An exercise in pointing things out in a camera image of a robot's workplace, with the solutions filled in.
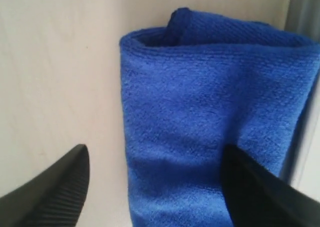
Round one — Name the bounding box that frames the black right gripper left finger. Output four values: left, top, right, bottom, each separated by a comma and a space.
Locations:
0, 144, 90, 227

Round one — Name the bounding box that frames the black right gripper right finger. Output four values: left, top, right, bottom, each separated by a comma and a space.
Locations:
220, 145, 320, 227

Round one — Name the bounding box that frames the blue microfibre cloth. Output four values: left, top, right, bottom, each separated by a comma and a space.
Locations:
119, 8, 306, 227

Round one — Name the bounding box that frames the white board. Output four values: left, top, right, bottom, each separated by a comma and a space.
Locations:
285, 0, 320, 191

